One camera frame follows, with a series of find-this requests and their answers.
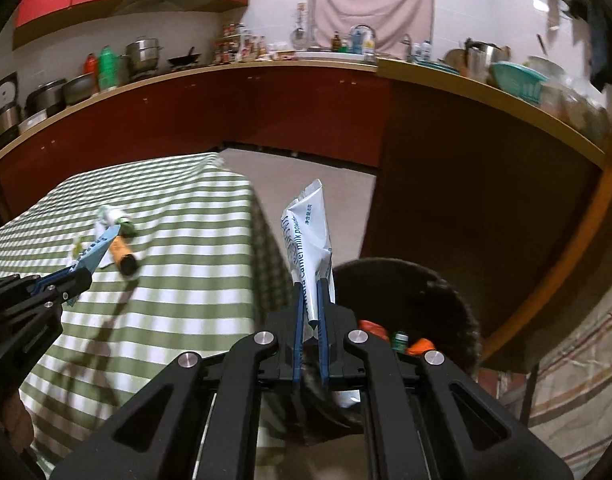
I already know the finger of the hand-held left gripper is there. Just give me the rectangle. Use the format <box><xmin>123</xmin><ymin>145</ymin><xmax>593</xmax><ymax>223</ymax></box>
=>
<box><xmin>33</xmin><ymin>272</ymin><xmax>95</xmax><ymax>307</ymax></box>
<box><xmin>28</xmin><ymin>225</ymin><xmax>123</xmax><ymax>295</ymax></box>

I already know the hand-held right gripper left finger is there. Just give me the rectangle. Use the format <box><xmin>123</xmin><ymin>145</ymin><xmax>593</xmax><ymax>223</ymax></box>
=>
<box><xmin>50</xmin><ymin>282</ymin><xmax>308</xmax><ymax>480</ymax></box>

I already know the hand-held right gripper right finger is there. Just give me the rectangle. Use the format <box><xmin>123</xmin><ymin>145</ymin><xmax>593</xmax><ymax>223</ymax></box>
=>
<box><xmin>316</xmin><ymin>281</ymin><xmax>575</xmax><ymax>480</ymax></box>

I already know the orange packet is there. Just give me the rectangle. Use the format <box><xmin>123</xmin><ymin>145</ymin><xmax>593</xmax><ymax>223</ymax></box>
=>
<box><xmin>358</xmin><ymin>319</ymin><xmax>435</xmax><ymax>357</ymax></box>

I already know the black trash bin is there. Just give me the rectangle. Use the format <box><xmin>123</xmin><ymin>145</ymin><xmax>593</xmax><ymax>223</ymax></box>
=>
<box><xmin>296</xmin><ymin>257</ymin><xmax>483</xmax><ymax>450</ymax></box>

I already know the white printed pouch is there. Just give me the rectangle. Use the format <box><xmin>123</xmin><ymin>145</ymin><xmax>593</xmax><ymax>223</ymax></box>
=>
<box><xmin>280</xmin><ymin>179</ymin><xmax>335</xmax><ymax>346</ymax></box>

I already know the person's left forearm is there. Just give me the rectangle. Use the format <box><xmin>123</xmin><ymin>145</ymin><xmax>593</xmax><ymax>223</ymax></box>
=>
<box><xmin>0</xmin><ymin>390</ymin><xmax>37</xmax><ymax>466</ymax></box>

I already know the white bottle with green cap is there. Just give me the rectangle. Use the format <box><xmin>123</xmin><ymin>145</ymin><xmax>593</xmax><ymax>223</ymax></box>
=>
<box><xmin>97</xmin><ymin>204</ymin><xmax>140</xmax><ymax>239</ymax></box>

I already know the green checked tablecloth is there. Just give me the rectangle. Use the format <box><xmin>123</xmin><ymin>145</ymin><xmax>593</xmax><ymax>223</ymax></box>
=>
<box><xmin>0</xmin><ymin>152</ymin><xmax>297</xmax><ymax>466</ymax></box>

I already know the black cooking pot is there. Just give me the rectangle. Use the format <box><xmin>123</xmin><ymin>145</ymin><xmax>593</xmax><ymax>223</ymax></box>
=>
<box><xmin>25</xmin><ymin>78</ymin><xmax>68</xmax><ymax>117</ymax></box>

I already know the steel mixing bowl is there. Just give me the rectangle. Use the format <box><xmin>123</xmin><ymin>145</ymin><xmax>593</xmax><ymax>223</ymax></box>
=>
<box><xmin>61</xmin><ymin>72</ymin><xmax>98</xmax><ymax>107</ymax></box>

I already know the red bottle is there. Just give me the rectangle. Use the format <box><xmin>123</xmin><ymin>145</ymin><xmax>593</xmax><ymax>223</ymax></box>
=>
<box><xmin>83</xmin><ymin>53</ymin><xmax>100</xmax><ymax>92</ymax></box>

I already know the green plastic bottle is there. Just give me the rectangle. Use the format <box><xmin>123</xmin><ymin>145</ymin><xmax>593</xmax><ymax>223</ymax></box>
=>
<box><xmin>97</xmin><ymin>46</ymin><xmax>119</xmax><ymax>92</ymax></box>

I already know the steel stockpot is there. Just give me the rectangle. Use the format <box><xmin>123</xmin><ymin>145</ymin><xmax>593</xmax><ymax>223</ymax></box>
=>
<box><xmin>123</xmin><ymin>36</ymin><xmax>164</xmax><ymax>76</ymax></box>

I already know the black wok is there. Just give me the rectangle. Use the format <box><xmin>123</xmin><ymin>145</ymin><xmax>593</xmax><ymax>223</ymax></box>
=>
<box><xmin>167</xmin><ymin>47</ymin><xmax>203</xmax><ymax>69</ymax></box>

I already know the red kitchen counter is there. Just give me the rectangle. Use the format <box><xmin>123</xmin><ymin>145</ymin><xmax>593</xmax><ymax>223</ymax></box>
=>
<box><xmin>0</xmin><ymin>57</ymin><xmax>612</xmax><ymax>363</ymax></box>

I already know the striped cloth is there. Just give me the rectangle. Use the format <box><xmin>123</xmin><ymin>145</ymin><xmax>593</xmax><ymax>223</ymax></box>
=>
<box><xmin>496</xmin><ymin>280</ymin><xmax>612</xmax><ymax>448</ymax></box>

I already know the row of condiment bottles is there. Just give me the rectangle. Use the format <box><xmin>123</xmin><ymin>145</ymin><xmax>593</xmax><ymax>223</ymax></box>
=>
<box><xmin>213</xmin><ymin>24</ymin><xmax>270</xmax><ymax>65</ymax></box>

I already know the white sink basin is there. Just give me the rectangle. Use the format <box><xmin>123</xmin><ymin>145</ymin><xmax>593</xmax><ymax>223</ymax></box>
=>
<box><xmin>296</xmin><ymin>51</ymin><xmax>378</xmax><ymax>62</ymax></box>

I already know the wooden cutting board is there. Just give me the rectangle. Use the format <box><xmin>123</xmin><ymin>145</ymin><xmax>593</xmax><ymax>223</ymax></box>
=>
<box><xmin>443</xmin><ymin>49</ymin><xmax>470</xmax><ymax>77</ymax></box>

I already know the chrome sink faucet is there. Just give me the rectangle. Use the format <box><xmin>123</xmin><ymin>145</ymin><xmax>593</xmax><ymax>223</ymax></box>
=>
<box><xmin>349</xmin><ymin>23</ymin><xmax>377</xmax><ymax>54</ymax></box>

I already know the steel kettle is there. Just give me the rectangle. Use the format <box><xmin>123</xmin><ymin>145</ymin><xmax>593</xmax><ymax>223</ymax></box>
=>
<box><xmin>463</xmin><ymin>39</ymin><xmax>505</xmax><ymax>84</ymax></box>

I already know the teal plastic basket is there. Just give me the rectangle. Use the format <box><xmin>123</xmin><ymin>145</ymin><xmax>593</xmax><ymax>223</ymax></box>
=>
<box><xmin>488</xmin><ymin>61</ymin><xmax>550</xmax><ymax>107</ymax></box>

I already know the pink hanging towel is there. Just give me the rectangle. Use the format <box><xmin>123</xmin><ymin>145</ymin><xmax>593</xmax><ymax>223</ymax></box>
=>
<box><xmin>313</xmin><ymin>0</ymin><xmax>434</xmax><ymax>52</ymax></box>

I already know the white bowl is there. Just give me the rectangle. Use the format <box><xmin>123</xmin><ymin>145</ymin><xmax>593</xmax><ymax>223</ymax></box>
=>
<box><xmin>528</xmin><ymin>55</ymin><xmax>568</xmax><ymax>82</ymax></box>

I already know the dark hanging cloth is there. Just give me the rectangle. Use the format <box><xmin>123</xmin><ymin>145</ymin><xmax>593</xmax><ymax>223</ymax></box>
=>
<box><xmin>567</xmin><ymin>0</ymin><xmax>612</xmax><ymax>92</ymax></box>

